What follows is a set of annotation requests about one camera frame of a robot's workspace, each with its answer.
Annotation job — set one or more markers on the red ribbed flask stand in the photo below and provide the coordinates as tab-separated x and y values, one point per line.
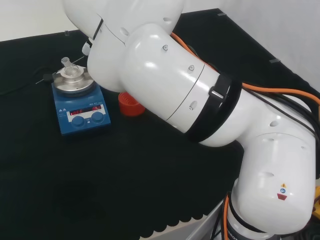
130	107

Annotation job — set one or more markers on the grey metal base plate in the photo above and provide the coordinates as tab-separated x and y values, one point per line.
207	225

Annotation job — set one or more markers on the thin metal probe rod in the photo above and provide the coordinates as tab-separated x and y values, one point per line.
78	59

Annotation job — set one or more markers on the heater with blue base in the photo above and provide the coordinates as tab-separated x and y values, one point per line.
82	117

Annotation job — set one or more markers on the black bench cloth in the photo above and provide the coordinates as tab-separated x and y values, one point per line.
100	175

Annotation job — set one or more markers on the clear glass round-bottom flask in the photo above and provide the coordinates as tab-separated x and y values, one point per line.
71	71

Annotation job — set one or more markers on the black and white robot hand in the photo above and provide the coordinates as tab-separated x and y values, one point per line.
86	48

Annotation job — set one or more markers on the yellow stop button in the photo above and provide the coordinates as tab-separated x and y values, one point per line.
316	202

